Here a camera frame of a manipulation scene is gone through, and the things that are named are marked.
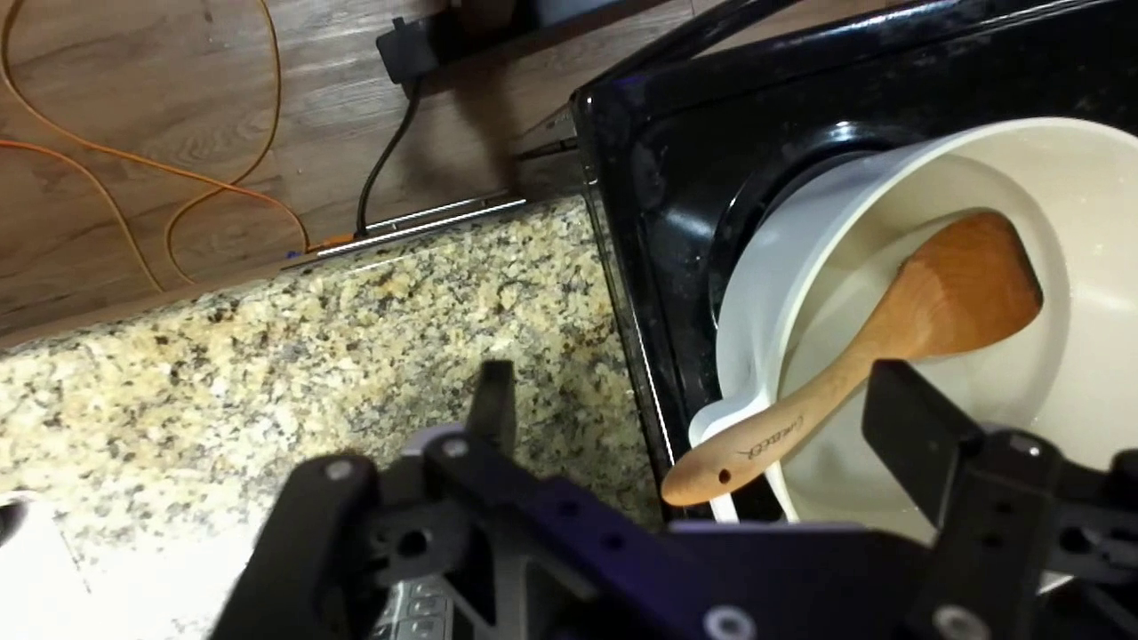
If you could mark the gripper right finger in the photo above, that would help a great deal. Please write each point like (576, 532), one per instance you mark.
(996, 533)

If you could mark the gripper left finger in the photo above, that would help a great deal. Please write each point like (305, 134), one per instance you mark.
(320, 542)

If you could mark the wooden cooking spatula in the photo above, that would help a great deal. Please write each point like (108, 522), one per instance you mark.
(960, 284)

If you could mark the white cooking pot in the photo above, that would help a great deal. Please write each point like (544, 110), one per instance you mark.
(1093, 267)

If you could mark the black stove burner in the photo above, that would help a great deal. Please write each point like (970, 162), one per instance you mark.
(756, 191)

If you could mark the black stove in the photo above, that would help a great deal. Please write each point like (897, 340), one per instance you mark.
(676, 151)

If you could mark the black power adapter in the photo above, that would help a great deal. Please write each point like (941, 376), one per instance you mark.
(407, 49)

